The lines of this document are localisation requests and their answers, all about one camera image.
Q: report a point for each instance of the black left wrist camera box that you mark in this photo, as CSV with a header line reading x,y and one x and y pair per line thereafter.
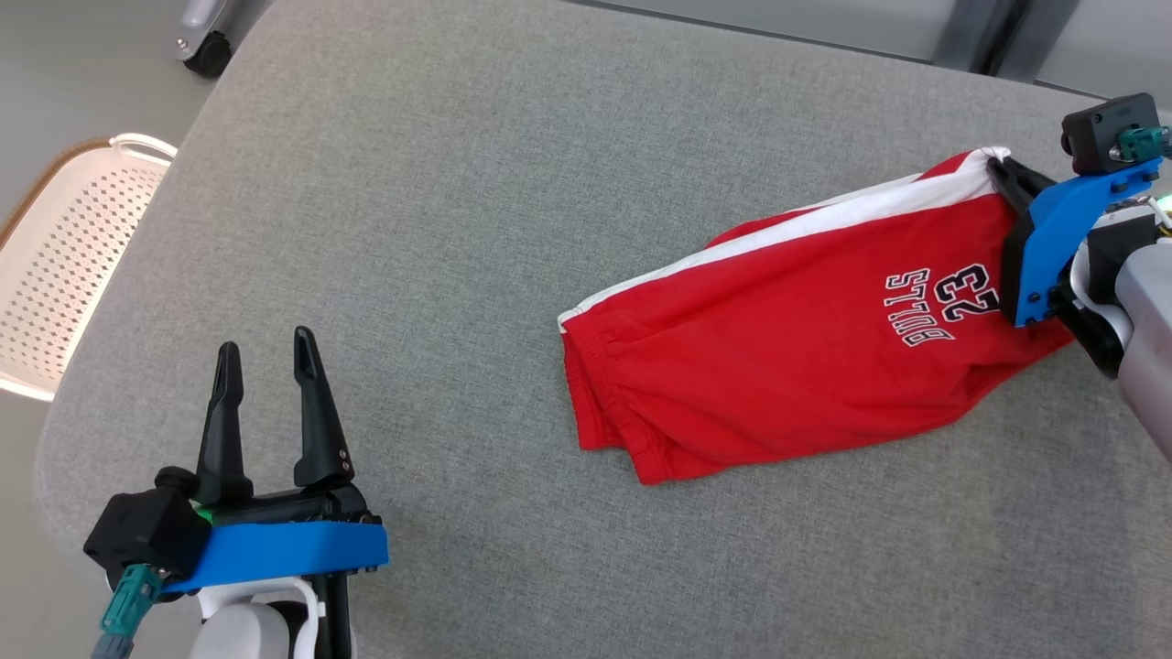
x,y
146,531

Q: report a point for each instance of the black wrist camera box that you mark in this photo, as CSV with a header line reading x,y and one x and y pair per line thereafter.
x,y
1103,133
146,531

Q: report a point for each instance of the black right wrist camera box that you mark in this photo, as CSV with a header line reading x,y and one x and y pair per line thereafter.
x,y
1103,133

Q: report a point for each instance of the grey partition post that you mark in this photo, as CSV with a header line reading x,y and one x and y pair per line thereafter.
x,y
998,32

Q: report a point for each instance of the grey metal frame with caster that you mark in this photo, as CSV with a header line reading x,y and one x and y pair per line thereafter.
x,y
206,37

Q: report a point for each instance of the red white-striped Bulls shorts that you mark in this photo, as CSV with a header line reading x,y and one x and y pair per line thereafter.
x,y
778,348

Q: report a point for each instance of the white perforated laundry basket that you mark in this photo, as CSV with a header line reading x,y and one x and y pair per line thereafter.
x,y
64,265

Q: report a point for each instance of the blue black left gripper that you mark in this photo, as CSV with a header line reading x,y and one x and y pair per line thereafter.
x,y
284,545

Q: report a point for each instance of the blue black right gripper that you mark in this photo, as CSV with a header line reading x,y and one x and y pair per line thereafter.
x,y
1048,247

